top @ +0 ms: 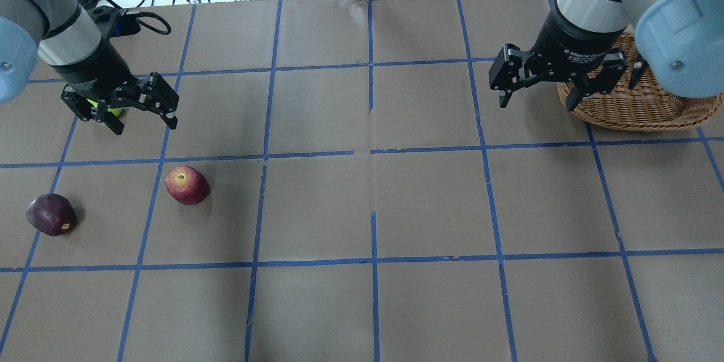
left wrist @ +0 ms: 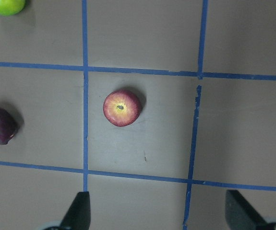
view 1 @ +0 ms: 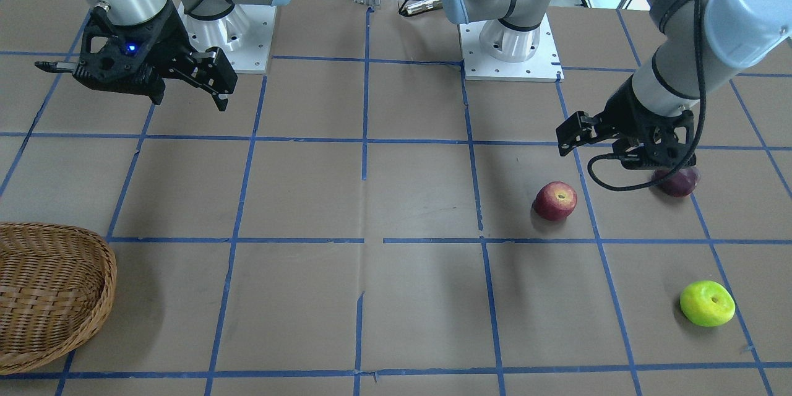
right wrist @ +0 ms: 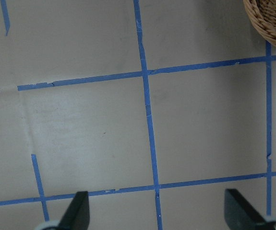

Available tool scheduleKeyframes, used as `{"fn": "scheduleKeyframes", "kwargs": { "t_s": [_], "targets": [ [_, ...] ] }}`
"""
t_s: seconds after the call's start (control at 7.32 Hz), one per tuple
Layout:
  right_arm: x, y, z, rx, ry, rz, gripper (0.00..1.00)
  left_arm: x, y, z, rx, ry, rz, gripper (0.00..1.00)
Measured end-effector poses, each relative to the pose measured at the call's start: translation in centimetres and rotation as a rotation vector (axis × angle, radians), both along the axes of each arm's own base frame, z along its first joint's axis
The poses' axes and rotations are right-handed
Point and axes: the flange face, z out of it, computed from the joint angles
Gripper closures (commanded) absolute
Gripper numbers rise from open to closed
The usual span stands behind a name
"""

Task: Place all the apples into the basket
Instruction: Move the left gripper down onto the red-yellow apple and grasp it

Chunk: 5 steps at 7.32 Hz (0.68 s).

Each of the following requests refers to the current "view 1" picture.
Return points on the dark red apple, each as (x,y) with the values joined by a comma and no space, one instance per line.
(682,183)

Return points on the woven wicker basket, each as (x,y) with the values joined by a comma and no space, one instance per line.
(58,286)

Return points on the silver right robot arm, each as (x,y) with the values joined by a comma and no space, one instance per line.
(132,12)

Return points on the green apple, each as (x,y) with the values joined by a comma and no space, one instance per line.
(707,303)

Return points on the silver metal cylinder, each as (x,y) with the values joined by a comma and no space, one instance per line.
(411,8)

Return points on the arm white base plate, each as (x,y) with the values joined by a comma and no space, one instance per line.
(493,52)
(245,35)

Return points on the red yellow apple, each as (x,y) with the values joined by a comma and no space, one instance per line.
(555,201)

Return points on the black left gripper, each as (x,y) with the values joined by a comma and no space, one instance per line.
(632,112)

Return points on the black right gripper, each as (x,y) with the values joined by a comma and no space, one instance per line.
(168,37)

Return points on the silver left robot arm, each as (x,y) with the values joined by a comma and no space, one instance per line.
(707,43)

